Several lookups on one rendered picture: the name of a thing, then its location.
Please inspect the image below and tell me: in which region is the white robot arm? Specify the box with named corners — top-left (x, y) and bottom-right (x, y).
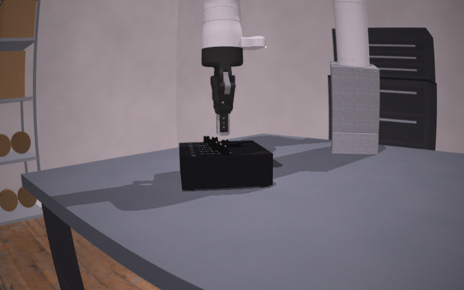
top-left (202, 0), bottom-right (370, 67)

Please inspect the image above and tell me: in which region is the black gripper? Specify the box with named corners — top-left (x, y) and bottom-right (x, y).
top-left (202, 46), bottom-right (243, 136)

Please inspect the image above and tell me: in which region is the black lighting desk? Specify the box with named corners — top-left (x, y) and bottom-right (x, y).
top-left (179, 136), bottom-right (273, 191)

